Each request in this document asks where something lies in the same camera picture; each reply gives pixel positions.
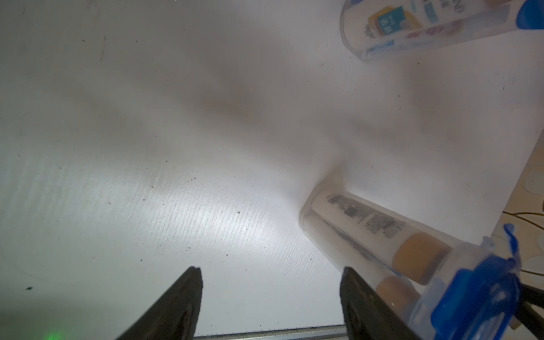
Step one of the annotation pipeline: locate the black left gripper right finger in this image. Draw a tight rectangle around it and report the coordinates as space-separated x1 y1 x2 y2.
339 267 419 340

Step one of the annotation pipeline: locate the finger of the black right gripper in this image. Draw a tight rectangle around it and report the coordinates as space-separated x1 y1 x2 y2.
515 284 543 339

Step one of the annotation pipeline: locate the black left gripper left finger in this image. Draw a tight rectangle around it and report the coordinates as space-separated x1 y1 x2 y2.
118 266 203 340

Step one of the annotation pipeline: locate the clear plastic container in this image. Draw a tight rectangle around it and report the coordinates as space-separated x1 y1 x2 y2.
300 180 492 339
339 0 523 61

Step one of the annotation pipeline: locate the white shampoo bottle gold cap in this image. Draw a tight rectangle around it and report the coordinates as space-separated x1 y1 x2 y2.
301 214 420 322

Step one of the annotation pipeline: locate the blue lid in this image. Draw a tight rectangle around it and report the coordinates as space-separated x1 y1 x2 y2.
431 224 521 339
516 0 544 31

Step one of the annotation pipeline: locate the white bottle purple label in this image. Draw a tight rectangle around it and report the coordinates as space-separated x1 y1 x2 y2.
311 190 453 285

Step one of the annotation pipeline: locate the white bottle angled gold cap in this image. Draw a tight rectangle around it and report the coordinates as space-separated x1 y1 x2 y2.
344 1 490 41

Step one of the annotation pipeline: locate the blue lid front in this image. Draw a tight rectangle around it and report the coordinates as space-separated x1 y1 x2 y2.
516 0 544 31

